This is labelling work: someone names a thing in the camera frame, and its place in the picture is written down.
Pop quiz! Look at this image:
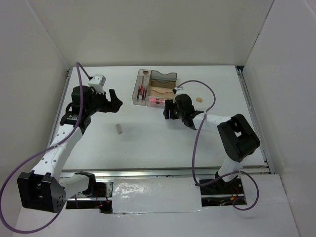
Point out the pink capped crayon bottle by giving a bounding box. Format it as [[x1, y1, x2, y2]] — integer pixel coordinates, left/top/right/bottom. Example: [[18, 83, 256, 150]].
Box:
[[149, 97, 166, 105]]

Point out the clear plastic desk organizer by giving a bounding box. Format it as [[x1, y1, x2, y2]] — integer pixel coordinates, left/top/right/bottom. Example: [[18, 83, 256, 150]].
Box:
[[132, 69, 177, 108]]

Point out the dark blue pen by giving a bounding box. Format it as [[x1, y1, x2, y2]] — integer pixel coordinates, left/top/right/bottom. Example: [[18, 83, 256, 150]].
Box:
[[136, 86, 141, 101]]

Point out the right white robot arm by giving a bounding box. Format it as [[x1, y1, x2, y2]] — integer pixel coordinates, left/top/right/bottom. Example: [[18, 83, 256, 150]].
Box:
[[163, 94, 260, 194]]

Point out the red pen clear cap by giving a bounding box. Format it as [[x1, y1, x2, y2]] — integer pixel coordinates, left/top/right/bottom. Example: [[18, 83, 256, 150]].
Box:
[[141, 86, 146, 102]]

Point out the aluminium frame rail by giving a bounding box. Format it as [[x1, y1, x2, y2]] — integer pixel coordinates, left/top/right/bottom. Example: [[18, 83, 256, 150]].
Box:
[[235, 66, 276, 174]]

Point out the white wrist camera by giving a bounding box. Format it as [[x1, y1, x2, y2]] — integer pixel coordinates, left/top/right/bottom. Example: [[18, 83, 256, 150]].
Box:
[[172, 86, 185, 98], [88, 75, 106, 94]]

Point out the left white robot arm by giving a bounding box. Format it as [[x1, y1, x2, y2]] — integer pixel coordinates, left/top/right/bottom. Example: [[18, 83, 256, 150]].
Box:
[[17, 86, 123, 213]]

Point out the white eraser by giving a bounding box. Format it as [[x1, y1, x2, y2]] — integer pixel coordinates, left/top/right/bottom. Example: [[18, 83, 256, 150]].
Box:
[[116, 124, 122, 134]]

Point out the red gel pen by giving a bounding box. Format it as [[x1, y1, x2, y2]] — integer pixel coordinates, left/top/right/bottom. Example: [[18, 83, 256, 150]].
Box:
[[140, 76, 144, 94]]

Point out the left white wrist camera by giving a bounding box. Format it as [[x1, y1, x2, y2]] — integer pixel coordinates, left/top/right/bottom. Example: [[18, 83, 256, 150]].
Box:
[[88, 75, 106, 94]]

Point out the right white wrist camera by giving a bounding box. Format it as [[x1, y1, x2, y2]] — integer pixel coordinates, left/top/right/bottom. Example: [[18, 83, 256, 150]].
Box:
[[172, 86, 185, 98]]

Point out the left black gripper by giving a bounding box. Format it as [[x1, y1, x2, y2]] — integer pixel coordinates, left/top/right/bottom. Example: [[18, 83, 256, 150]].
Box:
[[86, 87, 123, 116]]

